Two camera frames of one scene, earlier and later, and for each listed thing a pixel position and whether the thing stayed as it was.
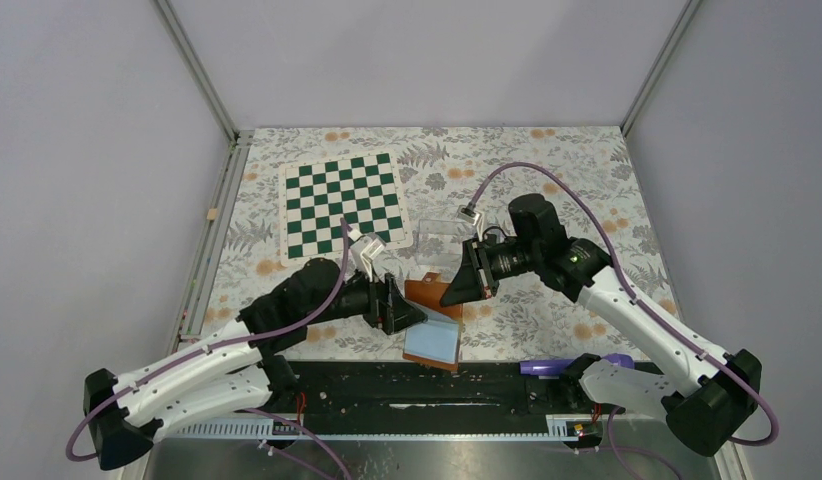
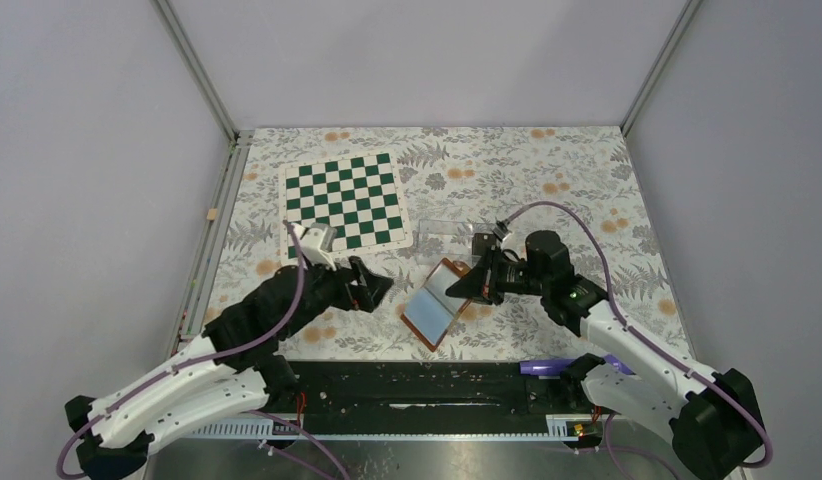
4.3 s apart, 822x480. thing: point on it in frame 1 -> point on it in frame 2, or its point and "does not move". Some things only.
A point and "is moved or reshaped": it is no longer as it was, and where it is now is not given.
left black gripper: x=387 y=304 -> x=368 y=295
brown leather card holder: x=437 y=341 is moved or reshaped
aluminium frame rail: x=192 y=309 does not move
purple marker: x=553 y=367 does not move
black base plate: x=477 y=391 does not move
